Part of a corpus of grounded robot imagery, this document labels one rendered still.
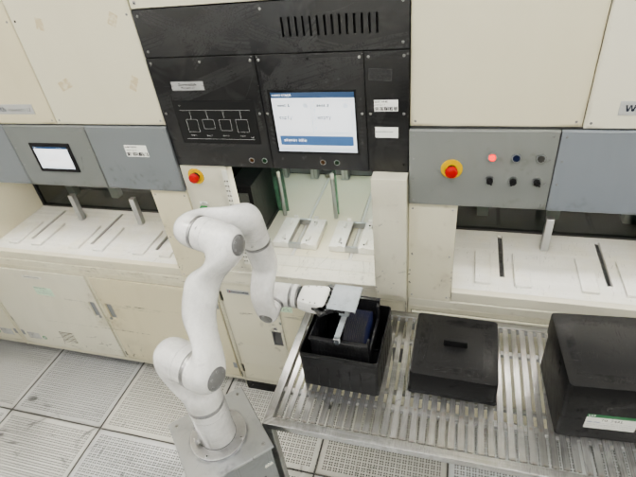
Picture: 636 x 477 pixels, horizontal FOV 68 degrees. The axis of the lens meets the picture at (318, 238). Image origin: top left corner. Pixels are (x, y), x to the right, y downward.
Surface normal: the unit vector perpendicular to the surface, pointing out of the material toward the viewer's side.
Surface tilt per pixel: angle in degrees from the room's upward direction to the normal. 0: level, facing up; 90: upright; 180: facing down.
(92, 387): 0
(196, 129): 90
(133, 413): 0
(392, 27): 90
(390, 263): 90
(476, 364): 0
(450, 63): 90
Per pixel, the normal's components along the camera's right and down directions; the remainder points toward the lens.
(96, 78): -0.25, 0.59
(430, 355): -0.11, -0.80
